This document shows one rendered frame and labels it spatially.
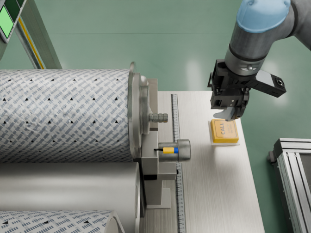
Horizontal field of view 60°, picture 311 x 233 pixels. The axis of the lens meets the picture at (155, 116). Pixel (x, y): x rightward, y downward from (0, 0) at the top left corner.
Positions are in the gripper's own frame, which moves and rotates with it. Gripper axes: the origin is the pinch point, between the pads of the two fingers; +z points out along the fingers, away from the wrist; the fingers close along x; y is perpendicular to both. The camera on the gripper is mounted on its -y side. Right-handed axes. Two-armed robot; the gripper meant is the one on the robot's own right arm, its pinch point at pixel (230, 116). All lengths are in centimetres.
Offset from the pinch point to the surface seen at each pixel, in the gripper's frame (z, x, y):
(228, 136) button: 6.1, 2.5, -0.7
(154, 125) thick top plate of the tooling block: -4.5, 5.2, 20.4
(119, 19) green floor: 99, -174, 52
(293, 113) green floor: 99, -68, -79
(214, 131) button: 6.2, 1.1, 3.3
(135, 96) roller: -32.0, 17.6, 22.9
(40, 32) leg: 21, -61, 72
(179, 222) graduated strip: 8.5, 25.1, 14.4
